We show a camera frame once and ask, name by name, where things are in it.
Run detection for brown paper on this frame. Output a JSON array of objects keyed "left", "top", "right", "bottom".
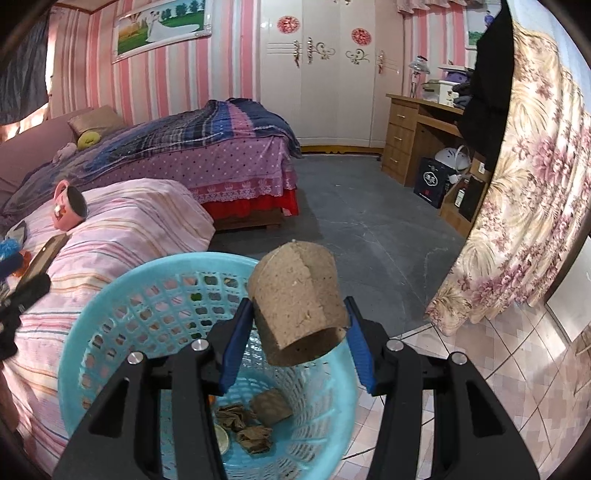
[
  {"left": 217, "top": 402, "right": 259, "bottom": 432},
  {"left": 238, "top": 425, "right": 275, "bottom": 455}
]

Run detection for dark window curtain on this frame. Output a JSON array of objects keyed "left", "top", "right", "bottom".
[{"left": 0, "top": 9, "right": 51, "bottom": 125}]

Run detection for white plastic lid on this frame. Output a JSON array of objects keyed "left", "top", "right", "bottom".
[{"left": 213, "top": 422, "right": 232, "bottom": 455}]

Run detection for large framed wall picture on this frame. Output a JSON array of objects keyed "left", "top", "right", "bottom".
[{"left": 112, "top": 0, "right": 213, "bottom": 64}]

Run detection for orange plastic wrapper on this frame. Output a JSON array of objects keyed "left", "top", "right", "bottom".
[{"left": 11, "top": 251, "right": 33, "bottom": 278}]

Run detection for small framed wall photo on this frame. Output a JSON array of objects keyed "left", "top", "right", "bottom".
[{"left": 464, "top": 0, "right": 502, "bottom": 49}]

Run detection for purple headboard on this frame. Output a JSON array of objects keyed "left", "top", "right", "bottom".
[{"left": 0, "top": 108, "right": 93, "bottom": 185}]

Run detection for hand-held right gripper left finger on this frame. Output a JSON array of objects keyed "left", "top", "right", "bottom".
[{"left": 53, "top": 298, "right": 254, "bottom": 480}]

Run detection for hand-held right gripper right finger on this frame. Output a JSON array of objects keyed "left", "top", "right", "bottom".
[{"left": 344, "top": 295, "right": 541, "bottom": 480}]

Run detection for black flat box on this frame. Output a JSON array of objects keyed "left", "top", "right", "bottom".
[{"left": 457, "top": 175, "right": 485, "bottom": 222}]

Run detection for pink cartoon mug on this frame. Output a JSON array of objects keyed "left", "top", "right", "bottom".
[{"left": 52, "top": 180, "right": 88, "bottom": 232}]

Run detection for purple box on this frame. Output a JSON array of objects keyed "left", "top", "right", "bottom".
[{"left": 443, "top": 65, "right": 474, "bottom": 84}]

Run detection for white storage box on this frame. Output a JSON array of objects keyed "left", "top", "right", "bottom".
[{"left": 422, "top": 79, "right": 460, "bottom": 107}]

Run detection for black hanging coat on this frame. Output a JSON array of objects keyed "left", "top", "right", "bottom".
[{"left": 462, "top": 0, "right": 515, "bottom": 171}]

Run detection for blue plastic basket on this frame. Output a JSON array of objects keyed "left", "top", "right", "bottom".
[{"left": 58, "top": 251, "right": 358, "bottom": 480}]

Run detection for desk lamp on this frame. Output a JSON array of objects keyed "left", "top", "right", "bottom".
[{"left": 410, "top": 55, "right": 430, "bottom": 99}]

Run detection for floral door curtain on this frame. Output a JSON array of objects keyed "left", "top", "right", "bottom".
[{"left": 425, "top": 21, "right": 591, "bottom": 337}]

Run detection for bed with plaid blanket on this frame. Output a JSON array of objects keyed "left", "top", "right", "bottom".
[{"left": 2, "top": 98, "right": 301, "bottom": 217}]

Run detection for white wardrobe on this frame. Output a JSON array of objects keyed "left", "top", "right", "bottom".
[{"left": 259, "top": 0, "right": 402, "bottom": 149}]

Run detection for wooden desk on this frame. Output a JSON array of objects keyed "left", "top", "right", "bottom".
[{"left": 381, "top": 93, "right": 497, "bottom": 236}]

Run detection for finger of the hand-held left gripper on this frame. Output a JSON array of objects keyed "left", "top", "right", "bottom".
[
  {"left": 0, "top": 274, "right": 51, "bottom": 319},
  {"left": 0, "top": 253, "right": 24, "bottom": 282}
]

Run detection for black printed box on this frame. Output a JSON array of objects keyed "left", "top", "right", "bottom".
[{"left": 412, "top": 157, "right": 455, "bottom": 209}]

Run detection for pink valance curtain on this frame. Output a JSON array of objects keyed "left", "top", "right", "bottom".
[{"left": 397, "top": 0, "right": 467, "bottom": 14}]

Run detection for white round appliance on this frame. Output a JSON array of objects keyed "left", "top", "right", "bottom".
[{"left": 436, "top": 145, "right": 474, "bottom": 178}]

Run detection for brown pillow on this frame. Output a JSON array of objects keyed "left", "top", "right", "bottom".
[{"left": 68, "top": 105, "right": 125, "bottom": 137}]

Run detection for tan phone case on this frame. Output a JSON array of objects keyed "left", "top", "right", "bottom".
[{"left": 16, "top": 233, "right": 70, "bottom": 289}]

